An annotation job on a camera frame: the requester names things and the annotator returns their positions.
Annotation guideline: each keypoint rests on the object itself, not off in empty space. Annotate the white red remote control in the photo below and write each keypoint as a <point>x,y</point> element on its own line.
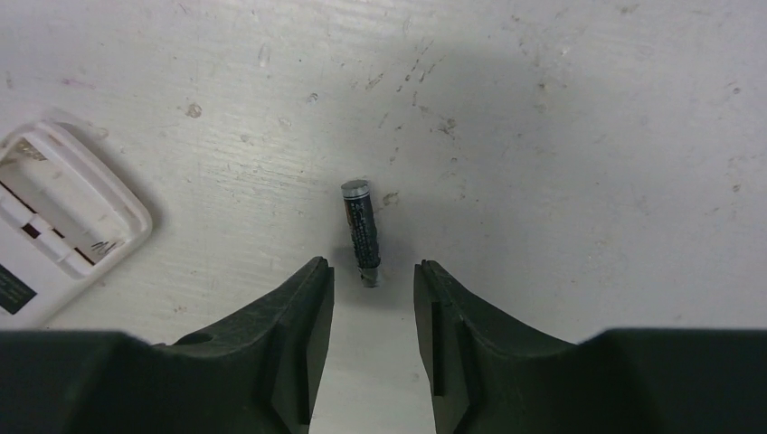
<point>66,221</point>

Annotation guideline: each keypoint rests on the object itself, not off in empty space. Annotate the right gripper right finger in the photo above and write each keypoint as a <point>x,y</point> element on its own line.
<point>491,373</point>

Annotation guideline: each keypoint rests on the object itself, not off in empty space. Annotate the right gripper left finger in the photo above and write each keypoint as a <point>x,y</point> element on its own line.
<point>257,370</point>

